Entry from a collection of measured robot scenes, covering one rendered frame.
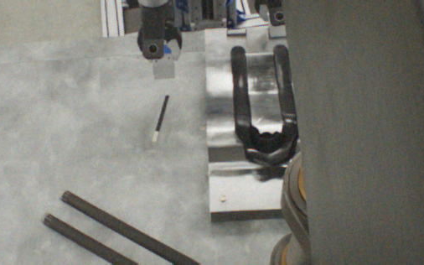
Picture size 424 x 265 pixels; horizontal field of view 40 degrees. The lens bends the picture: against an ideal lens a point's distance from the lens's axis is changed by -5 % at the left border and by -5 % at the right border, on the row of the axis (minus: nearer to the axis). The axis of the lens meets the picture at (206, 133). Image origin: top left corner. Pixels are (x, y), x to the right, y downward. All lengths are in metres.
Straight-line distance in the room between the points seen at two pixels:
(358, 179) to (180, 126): 1.34
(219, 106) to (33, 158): 0.49
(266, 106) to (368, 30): 1.25
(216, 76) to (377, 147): 1.34
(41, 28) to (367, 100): 2.78
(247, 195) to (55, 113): 0.56
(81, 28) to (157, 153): 1.47
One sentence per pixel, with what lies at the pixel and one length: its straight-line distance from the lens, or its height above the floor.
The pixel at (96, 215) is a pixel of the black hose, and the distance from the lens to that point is 1.38.
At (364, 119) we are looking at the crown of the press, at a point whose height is 1.95.
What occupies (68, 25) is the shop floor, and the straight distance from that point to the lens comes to 2.90.
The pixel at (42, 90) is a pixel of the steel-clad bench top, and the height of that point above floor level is 0.80.
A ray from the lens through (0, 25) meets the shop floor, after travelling 3.02.
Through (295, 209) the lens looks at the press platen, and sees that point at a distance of 0.61.
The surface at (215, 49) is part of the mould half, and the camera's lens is 1.54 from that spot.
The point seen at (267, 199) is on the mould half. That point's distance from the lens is 1.36.
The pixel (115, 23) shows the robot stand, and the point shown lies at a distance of 2.53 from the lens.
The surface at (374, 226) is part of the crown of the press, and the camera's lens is 0.17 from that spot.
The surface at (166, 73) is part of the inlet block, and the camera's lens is 1.46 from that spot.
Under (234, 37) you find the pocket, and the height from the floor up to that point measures 0.86.
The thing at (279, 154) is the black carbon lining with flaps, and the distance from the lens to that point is 1.39.
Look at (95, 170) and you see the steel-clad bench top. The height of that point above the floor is 0.80.
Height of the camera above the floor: 2.09
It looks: 59 degrees down
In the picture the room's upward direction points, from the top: 5 degrees counter-clockwise
